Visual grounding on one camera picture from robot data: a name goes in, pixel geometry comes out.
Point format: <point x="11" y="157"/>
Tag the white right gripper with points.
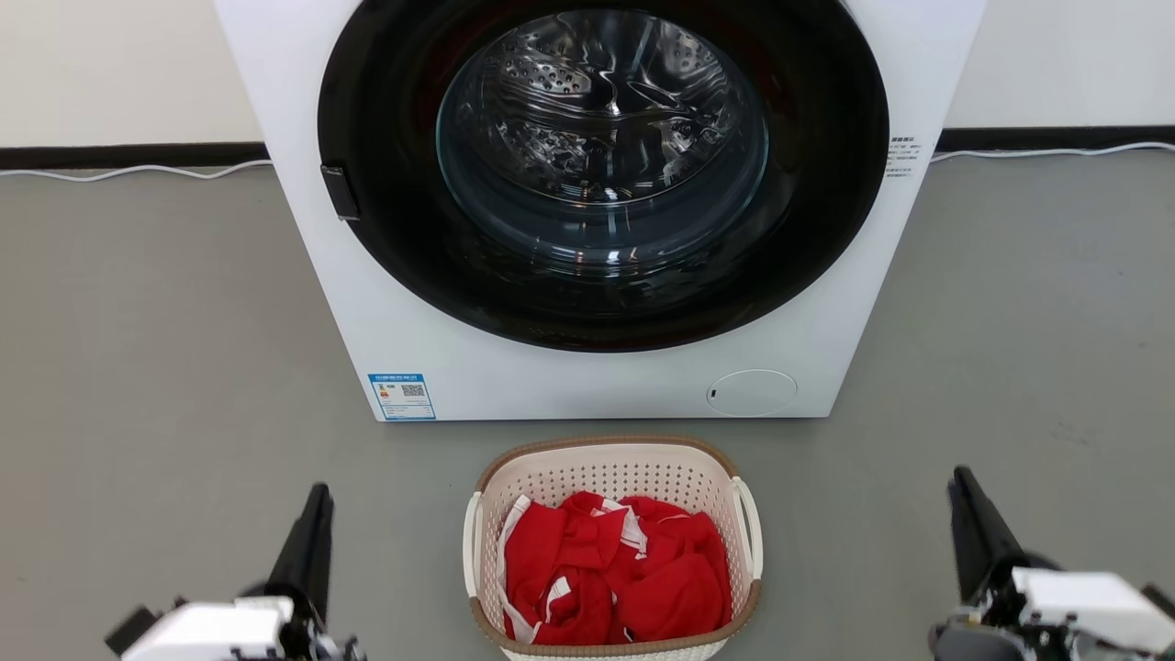
<point x="1083" y="610"/>

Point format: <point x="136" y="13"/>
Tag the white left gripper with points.
<point x="211" y="633"/>

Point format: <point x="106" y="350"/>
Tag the white perforated laundry basket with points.
<point x="606" y="468"/>

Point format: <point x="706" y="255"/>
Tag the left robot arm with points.
<point x="133" y="629"/>

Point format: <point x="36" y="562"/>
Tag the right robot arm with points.
<point x="1162" y="601"/>

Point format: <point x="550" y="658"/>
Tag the red and white garment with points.
<point x="661" y="588"/>

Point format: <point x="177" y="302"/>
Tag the blue energy label sticker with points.
<point x="402" y="397"/>

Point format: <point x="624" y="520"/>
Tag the round white filter cover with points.
<point x="753" y="393"/>

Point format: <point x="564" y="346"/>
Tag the white front-load washing machine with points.
<point x="551" y="386"/>

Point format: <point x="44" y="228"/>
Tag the black round washer door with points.
<point x="826" y="184"/>

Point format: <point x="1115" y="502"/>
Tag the small printed text sticker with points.
<point x="901" y="158"/>

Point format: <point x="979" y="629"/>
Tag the black baseboard strip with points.
<point x="1056" y="138"/>
<point x="128" y="155"/>

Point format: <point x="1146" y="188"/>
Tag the steel washer drum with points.
<point x="597" y="92"/>

